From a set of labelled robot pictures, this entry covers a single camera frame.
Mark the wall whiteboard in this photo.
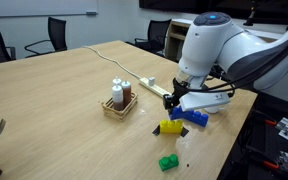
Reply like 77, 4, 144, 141
0, 0, 100, 18

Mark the squeeze bottle mostly white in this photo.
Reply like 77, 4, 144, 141
111, 84, 125, 112

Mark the small blue toy block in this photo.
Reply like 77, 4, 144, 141
168, 105, 187, 121

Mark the white power strip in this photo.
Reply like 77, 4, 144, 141
138, 77, 172, 100

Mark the yellow toy block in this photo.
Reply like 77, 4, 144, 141
159, 119, 184, 135

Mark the long blue toy block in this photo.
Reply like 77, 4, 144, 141
183, 109, 209, 128

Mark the squeeze bottle reddish brown sauce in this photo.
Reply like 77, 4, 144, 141
121, 80, 132, 108

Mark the squeeze bottle dark sauce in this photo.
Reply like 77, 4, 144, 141
112, 76, 122, 87

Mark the white bowl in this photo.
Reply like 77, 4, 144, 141
203, 103, 228, 115

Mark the small wooden crate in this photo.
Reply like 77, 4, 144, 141
101, 92, 139, 122

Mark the orange clamp handle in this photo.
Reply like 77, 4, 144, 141
263, 118, 278, 127
262, 160, 280, 171

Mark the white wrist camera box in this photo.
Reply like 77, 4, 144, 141
178, 91, 231, 113

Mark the black camera stand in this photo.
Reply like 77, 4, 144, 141
243, 0, 262, 27

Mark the black wall screen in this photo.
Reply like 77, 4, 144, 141
138, 0, 288, 25

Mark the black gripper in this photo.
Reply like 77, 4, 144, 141
163, 78, 190, 111

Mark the green toy block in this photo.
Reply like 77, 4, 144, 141
158, 153, 180, 172

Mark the black equipment cart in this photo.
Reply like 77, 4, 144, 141
217, 93, 288, 180

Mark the white power cable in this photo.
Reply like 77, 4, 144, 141
82, 45, 142, 81

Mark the wooden cabinet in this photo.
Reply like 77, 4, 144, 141
163, 18, 288, 64

